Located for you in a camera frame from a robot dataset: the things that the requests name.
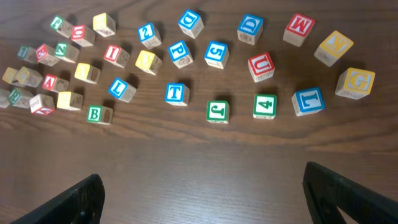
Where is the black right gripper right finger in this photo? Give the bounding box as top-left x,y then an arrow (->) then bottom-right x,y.
302,162 -> 397,224

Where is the green J lower block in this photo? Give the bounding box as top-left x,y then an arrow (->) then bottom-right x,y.
206,100 -> 229,124

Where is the blue d block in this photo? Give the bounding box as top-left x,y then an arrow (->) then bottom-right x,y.
237,14 -> 264,45
178,9 -> 204,39

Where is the tilted red A block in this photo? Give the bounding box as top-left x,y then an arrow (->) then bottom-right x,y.
29,94 -> 56,116

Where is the red U wooden block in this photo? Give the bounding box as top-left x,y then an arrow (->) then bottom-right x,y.
71,25 -> 95,47

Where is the red I wooden block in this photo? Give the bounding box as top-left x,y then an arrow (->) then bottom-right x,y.
103,44 -> 131,68

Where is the blue L right block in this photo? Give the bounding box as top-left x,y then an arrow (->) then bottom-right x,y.
292,87 -> 325,116

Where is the blue 5 wooden block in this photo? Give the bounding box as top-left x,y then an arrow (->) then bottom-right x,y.
204,41 -> 229,69

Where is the blue L wooden block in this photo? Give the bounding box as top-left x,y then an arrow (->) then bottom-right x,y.
108,78 -> 137,103

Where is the red E wooden block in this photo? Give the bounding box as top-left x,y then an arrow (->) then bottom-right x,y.
35,44 -> 60,67

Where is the red M wooden block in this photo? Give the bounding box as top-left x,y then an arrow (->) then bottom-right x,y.
283,13 -> 315,47

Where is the yellow S wooden block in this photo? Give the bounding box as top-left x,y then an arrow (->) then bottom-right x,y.
57,91 -> 83,111

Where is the blue D right block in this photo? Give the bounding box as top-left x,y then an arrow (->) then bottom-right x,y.
237,14 -> 264,45

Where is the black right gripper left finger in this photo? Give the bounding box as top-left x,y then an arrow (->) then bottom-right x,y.
11,174 -> 105,224

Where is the yellow C wooden block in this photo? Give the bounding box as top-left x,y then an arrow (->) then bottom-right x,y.
16,67 -> 43,87

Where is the yellow K right block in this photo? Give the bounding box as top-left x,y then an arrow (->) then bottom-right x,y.
314,30 -> 354,67

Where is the yellow G wooden block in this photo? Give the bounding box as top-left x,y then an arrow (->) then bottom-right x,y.
335,67 -> 376,100

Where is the blue 2 wooden block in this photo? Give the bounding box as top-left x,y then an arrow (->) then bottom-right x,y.
137,22 -> 162,49

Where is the green 4 wooden block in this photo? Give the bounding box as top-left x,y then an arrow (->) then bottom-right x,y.
253,95 -> 277,119

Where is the blue P wooden block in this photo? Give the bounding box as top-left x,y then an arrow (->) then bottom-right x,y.
168,40 -> 193,68

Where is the yellow K wooden block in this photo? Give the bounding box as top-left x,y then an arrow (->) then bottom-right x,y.
2,67 -> 25,87

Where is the green R wooden block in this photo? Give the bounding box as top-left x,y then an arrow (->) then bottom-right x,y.
7,87 -> 34,109

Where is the red A upright block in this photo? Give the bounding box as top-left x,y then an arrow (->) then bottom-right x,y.
42,74 -> 69,93

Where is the blue T wooden block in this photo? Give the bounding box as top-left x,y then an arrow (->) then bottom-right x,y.
165,83 -> 190,106

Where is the green Z wooden block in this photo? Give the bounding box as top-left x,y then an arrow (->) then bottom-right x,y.
55,42 -> 80,63

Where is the green B wooden block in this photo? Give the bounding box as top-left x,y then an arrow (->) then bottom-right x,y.
86,105 -> 113,125

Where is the yellow top wooden block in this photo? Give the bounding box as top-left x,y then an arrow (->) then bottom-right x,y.
93,12 -> 116,37

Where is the blue D left block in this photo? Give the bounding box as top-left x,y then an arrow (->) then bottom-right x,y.
178,9 -> 204,39

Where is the green 7 wooden block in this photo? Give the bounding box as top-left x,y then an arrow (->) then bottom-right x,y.
17,45 -> 38,64

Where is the green J wooden block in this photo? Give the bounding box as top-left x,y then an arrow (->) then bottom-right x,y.
50,15 -> 73,39

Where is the red U right block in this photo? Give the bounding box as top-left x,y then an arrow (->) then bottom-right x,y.
248,52 -> 275,83

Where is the yellow o block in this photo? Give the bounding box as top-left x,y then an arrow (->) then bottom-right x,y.
135,50 -> 162,75
74,63 -> 101,84

